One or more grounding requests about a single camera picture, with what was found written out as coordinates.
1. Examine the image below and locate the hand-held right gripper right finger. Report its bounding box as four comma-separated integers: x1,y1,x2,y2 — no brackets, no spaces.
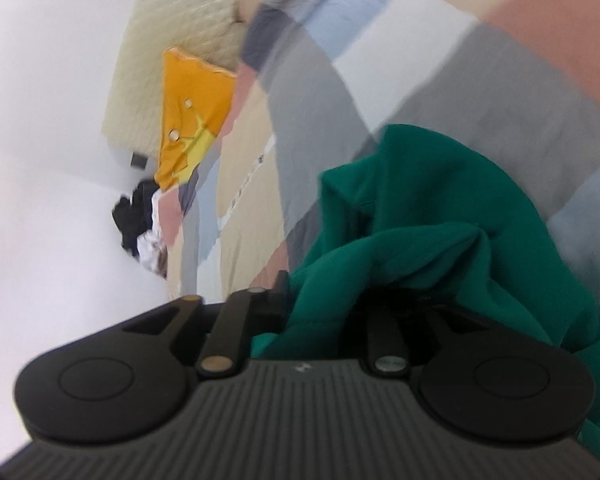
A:
365,305,486,377

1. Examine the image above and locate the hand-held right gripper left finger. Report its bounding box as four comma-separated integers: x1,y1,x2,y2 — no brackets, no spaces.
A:
122,270,291,380

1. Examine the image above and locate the green hoodie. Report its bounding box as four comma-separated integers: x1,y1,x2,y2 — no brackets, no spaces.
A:
252,124,600,466

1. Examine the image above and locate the black clothes pile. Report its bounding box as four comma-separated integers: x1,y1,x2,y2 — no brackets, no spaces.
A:
111,180,161,261

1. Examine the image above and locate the white silver garment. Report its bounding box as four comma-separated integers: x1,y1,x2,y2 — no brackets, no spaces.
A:
136,192,170,281

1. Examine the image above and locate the yellow crown pillow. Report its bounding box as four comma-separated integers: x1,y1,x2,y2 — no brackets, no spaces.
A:
152,47,238,192

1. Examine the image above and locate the patchwork blanket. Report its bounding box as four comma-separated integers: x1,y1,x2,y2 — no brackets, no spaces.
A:
165,0,600,301

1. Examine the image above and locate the cream quilted headboard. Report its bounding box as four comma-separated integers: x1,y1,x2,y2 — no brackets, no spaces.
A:
102,0,281,161

